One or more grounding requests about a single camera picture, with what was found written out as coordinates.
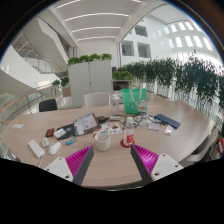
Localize black power adapter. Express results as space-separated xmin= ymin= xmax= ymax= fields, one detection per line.
xmin=96 ymin=115 xmax=110 ymax=124

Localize white power strip cable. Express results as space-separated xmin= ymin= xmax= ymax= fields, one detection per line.
xmin=38 ymin=154 xmax=46 ymax=169

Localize black notebook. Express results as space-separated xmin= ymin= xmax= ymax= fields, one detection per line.
xmin=54 ymin=123 xmax=77 ymax=141

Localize white chair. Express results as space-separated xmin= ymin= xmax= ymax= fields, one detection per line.
xmin=179 ymin=125 xmax=221 ymax=168
xmin=83 ymin=91 xmax=112 ymax=108

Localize green tote bag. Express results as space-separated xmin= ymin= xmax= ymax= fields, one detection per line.
xmin=120 ymin=87 xmax=148 ymax=115

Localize clear red-labelled water bottle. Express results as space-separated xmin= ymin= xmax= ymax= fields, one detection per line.
xmin=123 ymin=116 xmax=136 ymax=148

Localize small grey-white oval mouse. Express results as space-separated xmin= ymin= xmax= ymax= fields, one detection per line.
xmin=41 ymin=136 xmax=50 ymax=148

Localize white cabinet topped with plants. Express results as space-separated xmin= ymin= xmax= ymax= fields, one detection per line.
xmin=67 ymin=52 xmax=114 ymax=108

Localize white power strip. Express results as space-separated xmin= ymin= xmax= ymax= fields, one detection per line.
xmin=27 ymin=139 xmax=46 ymax=159

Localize ceiling light strips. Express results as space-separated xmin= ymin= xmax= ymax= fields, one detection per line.
xmin=56 ymin=0 xmax=143 ymax=43

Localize white card box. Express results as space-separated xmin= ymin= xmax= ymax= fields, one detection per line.
xmin=53 ymin=127 xmax=67 ymax=140

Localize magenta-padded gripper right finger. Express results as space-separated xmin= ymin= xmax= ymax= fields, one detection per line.
xmin=130 ymin=143 xmax=185 ymax=186

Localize small clear plastic packet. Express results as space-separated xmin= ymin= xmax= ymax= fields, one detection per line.
xmin=163 ymin=124 xmax=174 ymax=136

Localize green plant hedge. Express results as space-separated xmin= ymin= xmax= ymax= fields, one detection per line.
xmin=112 ymin=54 xmax=224 ymax=111

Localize brown clipboard with papers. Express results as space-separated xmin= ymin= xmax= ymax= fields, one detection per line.
xmin=73 ymin=112 xmax=102 ymax=137

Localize dark blue flat case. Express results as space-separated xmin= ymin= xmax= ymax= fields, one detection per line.
xmin=153 ymin=113 xmax=182 ymax=130

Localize white name card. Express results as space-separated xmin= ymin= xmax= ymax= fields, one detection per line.
xmin=148 ymin=122 xmax=162 ymax=132

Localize white grid-pattern mug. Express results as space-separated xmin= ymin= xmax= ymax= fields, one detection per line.
xmin=94 ymin=132 xmax=112 ymax=153

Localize clear white-lidded drink jug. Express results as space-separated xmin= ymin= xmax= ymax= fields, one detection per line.
xmin=110 ymin=93 xmax=121 ymax=117

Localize tangled black cables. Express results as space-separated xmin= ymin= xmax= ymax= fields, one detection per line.
xmin=116 ymin=111 xmax=164 ymax=129

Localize white computer mouse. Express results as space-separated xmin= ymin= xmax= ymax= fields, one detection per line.
xmin=47 ymin=140 xmax=62 ymax=156

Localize black chair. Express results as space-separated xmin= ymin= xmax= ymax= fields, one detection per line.
xmin=38 ymin=98 xmax=58 ymax=113

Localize red and black small box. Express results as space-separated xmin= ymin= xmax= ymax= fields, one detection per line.
xmin=45 ymin=127 xmax=55 ymax=138

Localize potted green plants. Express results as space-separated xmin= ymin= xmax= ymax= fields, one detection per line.
xmin=51 ymin=76 xmax=71 ymax=98

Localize colourful sticker sheet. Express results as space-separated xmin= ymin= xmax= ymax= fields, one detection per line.
xmin=94 ymin=121 xmax=124 ymax=136

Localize glass railing with wooden handrail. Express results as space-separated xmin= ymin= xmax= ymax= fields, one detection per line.
xmin=0 ymin=83 xmax=56 ymax=161

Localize small green wrapped packet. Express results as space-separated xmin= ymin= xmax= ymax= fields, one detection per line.
xmin=65 ymin=136 xmax=78 ymax=146

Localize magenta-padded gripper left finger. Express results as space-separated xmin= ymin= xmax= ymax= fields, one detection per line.
xmin=43 ymin=144 xmax=95 ymax=187

